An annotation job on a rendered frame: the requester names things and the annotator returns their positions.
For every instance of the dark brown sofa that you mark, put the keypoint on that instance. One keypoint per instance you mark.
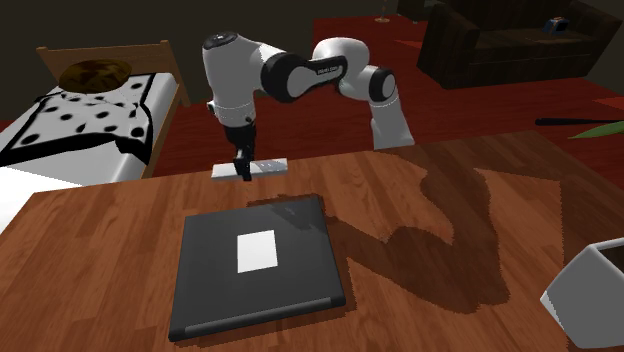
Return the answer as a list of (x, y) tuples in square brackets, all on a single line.
[(516, 53)]

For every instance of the green plant leaf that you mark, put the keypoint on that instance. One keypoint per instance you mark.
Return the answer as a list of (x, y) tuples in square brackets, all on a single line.
[(602, 130)]

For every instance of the small blue box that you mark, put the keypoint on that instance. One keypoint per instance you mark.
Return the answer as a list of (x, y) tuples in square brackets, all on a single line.
[(556, 25)]

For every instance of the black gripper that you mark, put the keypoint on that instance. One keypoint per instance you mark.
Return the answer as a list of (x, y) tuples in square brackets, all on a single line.
[(242, 137)]

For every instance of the white angular plant pot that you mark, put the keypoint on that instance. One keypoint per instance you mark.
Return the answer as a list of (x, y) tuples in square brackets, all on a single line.
[(582, 292)]

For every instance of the white black-dotted blanket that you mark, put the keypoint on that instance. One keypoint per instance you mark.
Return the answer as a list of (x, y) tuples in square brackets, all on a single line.
[(92, 119)]

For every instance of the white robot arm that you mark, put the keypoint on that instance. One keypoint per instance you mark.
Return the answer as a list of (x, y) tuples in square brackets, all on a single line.
[(234, 68)]

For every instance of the brown round pillow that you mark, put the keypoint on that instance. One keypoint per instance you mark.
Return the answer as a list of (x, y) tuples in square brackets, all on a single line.
[(95, 75)]

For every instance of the black closed laptop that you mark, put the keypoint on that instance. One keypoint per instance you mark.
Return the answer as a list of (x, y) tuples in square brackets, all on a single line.
[(214, 282)]

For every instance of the black baseball bat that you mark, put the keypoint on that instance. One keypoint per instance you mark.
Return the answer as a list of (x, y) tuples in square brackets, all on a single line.
[(575, 121)]

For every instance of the wooden bed with white mattress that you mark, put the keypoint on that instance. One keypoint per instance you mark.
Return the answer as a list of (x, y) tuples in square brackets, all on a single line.
[(73, 166)]

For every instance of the white remote control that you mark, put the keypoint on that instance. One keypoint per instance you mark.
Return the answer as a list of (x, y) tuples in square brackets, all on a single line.
[(270, 166)]

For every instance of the floor lamp base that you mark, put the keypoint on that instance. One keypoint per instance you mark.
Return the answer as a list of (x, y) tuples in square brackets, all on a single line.
[(382, 18)]

